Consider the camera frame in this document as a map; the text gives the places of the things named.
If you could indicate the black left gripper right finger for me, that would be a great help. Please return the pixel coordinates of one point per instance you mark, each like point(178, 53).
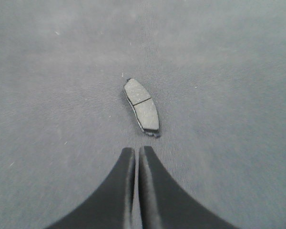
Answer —
point(164, 204)

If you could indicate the brake pad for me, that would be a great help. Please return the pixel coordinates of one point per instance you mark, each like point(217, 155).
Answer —
point(143, 107)

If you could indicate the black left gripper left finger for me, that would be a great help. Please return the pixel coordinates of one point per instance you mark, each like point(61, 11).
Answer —
point(110, 205)

